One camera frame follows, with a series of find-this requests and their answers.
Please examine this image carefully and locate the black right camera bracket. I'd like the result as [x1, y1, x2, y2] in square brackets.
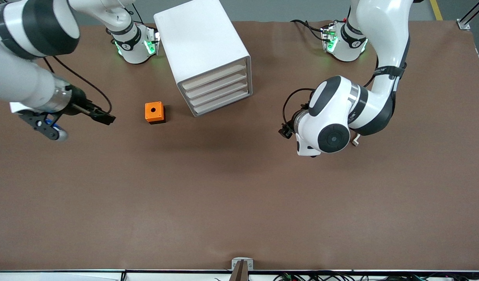
[17, 110, 64, 139]

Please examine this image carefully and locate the orange button enclosure box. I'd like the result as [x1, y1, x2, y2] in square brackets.
[144, 101, 166, 125]

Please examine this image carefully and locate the white cable tray shelf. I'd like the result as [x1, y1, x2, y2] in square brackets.
[0, 269, 479, 281]

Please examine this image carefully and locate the grey metal pole mount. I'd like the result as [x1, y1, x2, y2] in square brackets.
[231, 257, 254, 271]

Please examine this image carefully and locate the brown camera pole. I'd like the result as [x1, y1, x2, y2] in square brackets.
[229, 260, 249, 281]

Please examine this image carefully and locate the black left base cable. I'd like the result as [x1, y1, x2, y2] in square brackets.
[290, 19, 326, 41]

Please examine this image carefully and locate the tangled black cable bundle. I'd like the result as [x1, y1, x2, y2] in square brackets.
[273, 271, 479, 281]

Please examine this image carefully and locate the aluminium frame profile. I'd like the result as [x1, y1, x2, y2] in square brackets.
[459, 0, 479, 25]

